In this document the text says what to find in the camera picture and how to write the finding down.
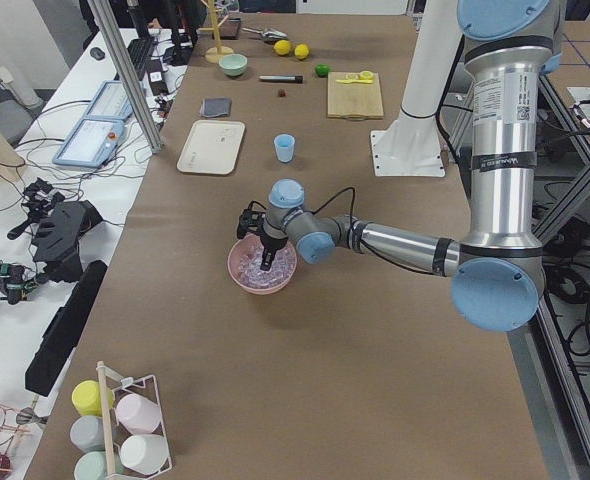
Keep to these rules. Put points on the black long box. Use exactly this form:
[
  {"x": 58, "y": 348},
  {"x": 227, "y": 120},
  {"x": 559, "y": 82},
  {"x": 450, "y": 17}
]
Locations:
[{"x": 64, "y": 331}]

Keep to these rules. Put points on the wooden cutting board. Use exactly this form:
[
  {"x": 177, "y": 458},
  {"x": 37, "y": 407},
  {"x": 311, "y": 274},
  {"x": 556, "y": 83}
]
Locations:
[{"x": 354, "y": 101}]

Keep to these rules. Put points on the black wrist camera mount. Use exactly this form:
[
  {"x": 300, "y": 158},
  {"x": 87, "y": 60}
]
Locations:
[{"x": 250, "y": 220}]

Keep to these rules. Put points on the whole yellow lemon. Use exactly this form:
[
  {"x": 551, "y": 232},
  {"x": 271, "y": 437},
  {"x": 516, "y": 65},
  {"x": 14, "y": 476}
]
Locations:
[
  {"x": 301, "y": 51},
  {"x": 282, "y": 47}
]

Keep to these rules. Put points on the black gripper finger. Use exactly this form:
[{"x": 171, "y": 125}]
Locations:
[{"x": 266, "y": 260}]

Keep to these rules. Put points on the grey cup in rack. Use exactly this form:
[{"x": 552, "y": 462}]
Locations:
[{"x": 87, "y": 433}]

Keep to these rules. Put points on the white wire cup rack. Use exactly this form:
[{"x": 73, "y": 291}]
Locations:
[{"x": 113, "y": 386}]

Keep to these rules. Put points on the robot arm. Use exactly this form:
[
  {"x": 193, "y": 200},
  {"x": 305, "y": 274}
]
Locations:
[{"x": 496, "y": 270}]

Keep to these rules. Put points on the cream rabbit tray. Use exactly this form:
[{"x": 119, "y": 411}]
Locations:
[{"x": 212, "y": 147}]

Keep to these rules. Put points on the metal ice scoop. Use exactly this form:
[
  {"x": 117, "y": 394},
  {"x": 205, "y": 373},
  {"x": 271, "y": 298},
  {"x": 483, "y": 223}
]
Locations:
[{"x": 267, "y": 34}]

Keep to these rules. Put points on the upper lemon half slice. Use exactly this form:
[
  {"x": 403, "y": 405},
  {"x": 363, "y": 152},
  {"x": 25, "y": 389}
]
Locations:
[{"x": 366, "y": 75}]

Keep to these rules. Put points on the black keyboard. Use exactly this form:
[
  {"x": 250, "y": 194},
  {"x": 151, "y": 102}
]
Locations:
[{"x": 140, "y": 51}]

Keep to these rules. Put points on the pink cup in rack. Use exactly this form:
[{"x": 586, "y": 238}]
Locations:
[{"x": 137, "y": 414}]

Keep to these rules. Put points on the pink bowl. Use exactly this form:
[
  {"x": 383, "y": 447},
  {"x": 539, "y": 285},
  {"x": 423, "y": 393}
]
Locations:
[{"x": 242, "y": 246}]

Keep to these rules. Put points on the mint green bowl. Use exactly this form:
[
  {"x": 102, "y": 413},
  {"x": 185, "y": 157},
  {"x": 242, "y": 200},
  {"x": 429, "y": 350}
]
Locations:
[{"x": 233, "y": 65}]

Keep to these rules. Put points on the steel muddler black tip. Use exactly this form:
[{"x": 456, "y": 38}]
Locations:
[{"x": 291, "y": 79}]

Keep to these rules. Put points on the white cup in rack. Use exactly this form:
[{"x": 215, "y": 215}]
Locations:
[{"x": 144, "y": 453}]

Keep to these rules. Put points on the wooden mug tree stand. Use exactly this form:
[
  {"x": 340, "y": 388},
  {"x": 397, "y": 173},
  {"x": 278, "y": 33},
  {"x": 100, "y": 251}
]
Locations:
[{"x": 218, "y": 17}]

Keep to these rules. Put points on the green lime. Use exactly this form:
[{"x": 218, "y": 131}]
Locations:
[{"x": 322, "y": 70}]

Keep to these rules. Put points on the robot teach pendant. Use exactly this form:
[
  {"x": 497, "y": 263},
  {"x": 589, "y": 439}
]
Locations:
[{"x": 91, "y": 143}]

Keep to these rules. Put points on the aluminium frame post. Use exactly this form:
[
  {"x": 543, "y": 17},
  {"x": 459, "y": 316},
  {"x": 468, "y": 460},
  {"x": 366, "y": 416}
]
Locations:
[{"x": 118, "y": 51}]

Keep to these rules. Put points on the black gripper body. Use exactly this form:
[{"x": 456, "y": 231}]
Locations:
[{"x": 274, "y": 243}]

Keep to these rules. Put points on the green cup in rack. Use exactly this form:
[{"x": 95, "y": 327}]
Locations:
[{"x": 91, "y": 466}]

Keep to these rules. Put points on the yellow plastic knife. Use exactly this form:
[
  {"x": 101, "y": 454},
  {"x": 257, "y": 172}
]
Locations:
[{"x": 354, "y": 81}]

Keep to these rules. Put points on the light blue plastic cup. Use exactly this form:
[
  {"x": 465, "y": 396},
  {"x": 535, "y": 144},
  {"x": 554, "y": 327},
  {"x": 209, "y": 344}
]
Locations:
[{"x": 284, "y": 145}]

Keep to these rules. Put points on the grey folded cloth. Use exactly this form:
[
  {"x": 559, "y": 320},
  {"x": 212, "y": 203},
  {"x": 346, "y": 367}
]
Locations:
[{"x": 215, "y": 107}]

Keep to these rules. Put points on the yellow cup in rack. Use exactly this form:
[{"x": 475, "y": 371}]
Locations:
[{"x": 85, "y": 398}]

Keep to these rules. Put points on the pile of clear ice cubes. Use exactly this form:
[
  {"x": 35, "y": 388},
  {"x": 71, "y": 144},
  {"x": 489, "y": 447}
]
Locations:
[{"x": 247, "y": 268}]

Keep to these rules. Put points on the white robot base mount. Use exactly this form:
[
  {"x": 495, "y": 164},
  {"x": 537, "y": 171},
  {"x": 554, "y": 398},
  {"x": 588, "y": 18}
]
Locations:
[{"x": 411, "y": 145}]

